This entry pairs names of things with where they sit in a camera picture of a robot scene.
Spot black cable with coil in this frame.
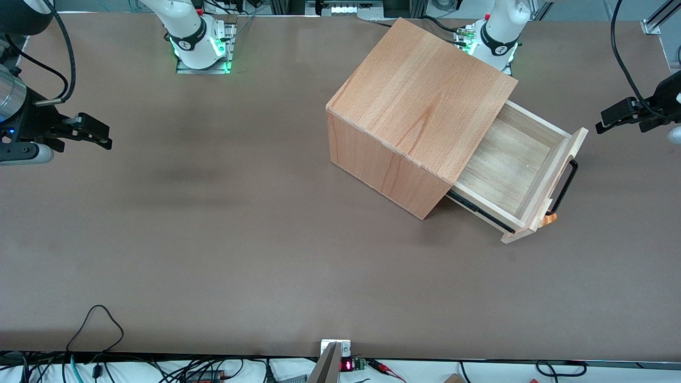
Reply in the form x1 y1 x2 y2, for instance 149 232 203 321
535 360 588 378

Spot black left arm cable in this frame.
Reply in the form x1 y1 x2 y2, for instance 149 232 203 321
611 0 660 107

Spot white device with lights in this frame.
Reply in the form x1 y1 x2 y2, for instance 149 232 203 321
305 0 385 18

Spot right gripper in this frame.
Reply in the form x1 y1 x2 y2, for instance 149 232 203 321
12 88 113 154

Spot aluminium frame profile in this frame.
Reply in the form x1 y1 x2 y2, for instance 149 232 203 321
641 0 681 36

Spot wooden drawer cabinet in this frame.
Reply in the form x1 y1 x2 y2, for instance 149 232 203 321
326 18 518 220

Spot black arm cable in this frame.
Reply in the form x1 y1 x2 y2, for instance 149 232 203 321
611 0 660 107
0 0 77 106

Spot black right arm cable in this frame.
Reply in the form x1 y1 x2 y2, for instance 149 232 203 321
0 0 77 106

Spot red black clip leads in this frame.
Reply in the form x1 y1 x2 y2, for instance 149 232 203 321
366 359 406 382

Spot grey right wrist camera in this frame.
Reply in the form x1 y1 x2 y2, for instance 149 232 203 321
0 141 55 166

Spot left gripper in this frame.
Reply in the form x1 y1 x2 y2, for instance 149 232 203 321
595 71 681 135

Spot looped thin black cable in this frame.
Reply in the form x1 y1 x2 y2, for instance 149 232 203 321
66 304 124 356

